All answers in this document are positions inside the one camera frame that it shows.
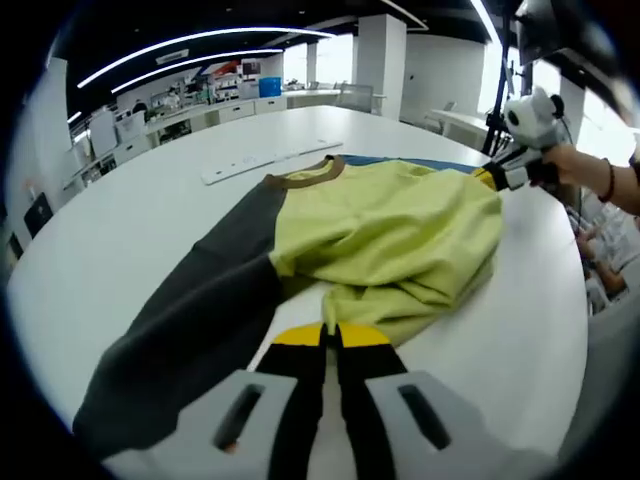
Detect white tall cabinet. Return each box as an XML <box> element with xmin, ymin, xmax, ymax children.
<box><xmin>89</xmin><ymin>109</ymin><xmax>119</xmax><ymax>157</ymax></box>

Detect ceiling light strip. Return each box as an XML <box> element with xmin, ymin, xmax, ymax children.
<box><xmin>110</xmin><ymin>48</ymin><xmax>284</xmax><ymax>95</ymax></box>
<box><xmin>77</xmin><ymin>27</ymin><xmax>335</xmax><ymax>89</ymax></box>
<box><xmin>469</xmin><ymin>0</ymin><xmax>502</xmax><ymax>41</ymax></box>

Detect yellow blue grey garment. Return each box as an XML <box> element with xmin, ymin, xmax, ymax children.
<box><xmin>72</xmin><ymin>154</ymin><xmax>504</xmax><ymax>461</ymax></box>

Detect black monitor stand pole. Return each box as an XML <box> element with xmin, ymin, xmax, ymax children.
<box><xmin>479</xmin><ymin>0</ymin><xmax>517</xmax><ymax>157</ymax></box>

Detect white counter cabinets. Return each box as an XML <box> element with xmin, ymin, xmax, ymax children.
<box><xmin>114</xmin><ymin>94</ymin><xmax>289</xmax><ymax>151</ymax></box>

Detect white flat table strip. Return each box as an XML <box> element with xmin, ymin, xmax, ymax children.
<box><xmin>200</xmin><ymin>140</ymin><xmax>344</xmax><ymax>187</ymax></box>

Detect grey mesh office chair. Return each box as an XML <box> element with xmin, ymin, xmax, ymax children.
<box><xmin>339</xmin><ymin>82</ymin><xmax>374</xmax><ymax>114</ymax></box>

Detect white side desk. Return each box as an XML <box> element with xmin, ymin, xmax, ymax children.
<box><xmin>429</xmin><ymin>107</ymin><xmax>494</xmax><ymax>140</ymax></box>

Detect black chair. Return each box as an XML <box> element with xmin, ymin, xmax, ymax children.
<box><xmin>23</xmin><ymin>192</ymin><xmax>54</xmax><ymax>239</ymax></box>

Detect dark bead bracelet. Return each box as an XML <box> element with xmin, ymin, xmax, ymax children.
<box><xmin>597</xmin><ymin>157</ymin><xmax>617</xmax><ymax>204</ymax></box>

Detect black monitor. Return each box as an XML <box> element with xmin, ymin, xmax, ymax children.
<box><xmin>514</xmin><ymin>0</ymin><xmax>567</xmax><ymax>66</ymax></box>

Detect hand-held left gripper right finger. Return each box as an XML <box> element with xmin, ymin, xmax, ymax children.
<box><xmin>335</xmin><ymin>322</ymin><xmax>502</xmax><ymax>480</ymax></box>

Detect person's right hand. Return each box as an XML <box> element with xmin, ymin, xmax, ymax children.
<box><xmin>542</xmin><ymin>144</ymin><xmax>584</xmax><ymax>188</ymax></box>

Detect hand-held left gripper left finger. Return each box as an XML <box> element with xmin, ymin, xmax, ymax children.
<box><xmin>174</xmin><ymin>322</ymin><xmax>331</xmax><ymax>480</ymax></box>

